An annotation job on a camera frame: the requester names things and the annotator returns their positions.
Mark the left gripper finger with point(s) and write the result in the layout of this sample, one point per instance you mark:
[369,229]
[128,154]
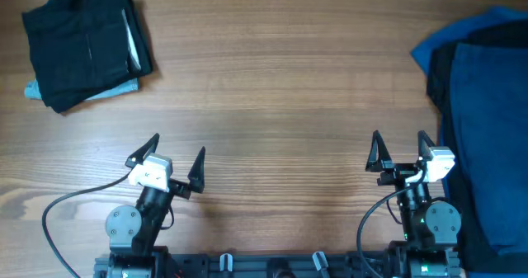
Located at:
[138,156]
[196,175]

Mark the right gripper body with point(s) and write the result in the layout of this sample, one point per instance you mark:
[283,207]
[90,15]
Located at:
[401,171]

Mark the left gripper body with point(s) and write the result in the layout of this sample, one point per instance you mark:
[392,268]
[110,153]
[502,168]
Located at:
[176,185]

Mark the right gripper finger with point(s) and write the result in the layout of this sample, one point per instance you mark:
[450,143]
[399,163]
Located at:
[379,159]
[425,145]

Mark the dark blue shorts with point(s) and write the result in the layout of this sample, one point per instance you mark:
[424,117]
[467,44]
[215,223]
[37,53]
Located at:
[488,97]

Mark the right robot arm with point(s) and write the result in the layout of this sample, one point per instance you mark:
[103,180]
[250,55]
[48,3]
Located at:
[430,225]

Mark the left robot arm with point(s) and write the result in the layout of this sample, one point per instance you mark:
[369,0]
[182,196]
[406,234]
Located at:
[133,229]

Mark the black garment in pile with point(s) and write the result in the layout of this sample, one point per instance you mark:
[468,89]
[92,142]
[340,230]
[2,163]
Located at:
[441,76]

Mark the folded light blue garment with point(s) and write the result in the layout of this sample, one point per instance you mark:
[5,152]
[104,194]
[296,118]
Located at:
[32,90]

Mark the folded black garment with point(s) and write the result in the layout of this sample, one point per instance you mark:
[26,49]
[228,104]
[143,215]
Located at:
[80,48]

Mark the bright blue garment in pile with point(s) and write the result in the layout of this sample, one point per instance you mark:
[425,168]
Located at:
[453,32]

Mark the left white rail clip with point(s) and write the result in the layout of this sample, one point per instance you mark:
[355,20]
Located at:
[226,262]

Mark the white rail clip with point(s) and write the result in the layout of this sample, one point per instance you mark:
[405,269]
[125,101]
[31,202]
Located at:
[320,261]
[226,262]

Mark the right white rail clip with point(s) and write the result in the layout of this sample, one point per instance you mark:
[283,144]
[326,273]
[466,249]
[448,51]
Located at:
[320,261]

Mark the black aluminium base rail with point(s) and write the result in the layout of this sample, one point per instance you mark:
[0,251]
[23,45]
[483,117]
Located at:
[347,265]

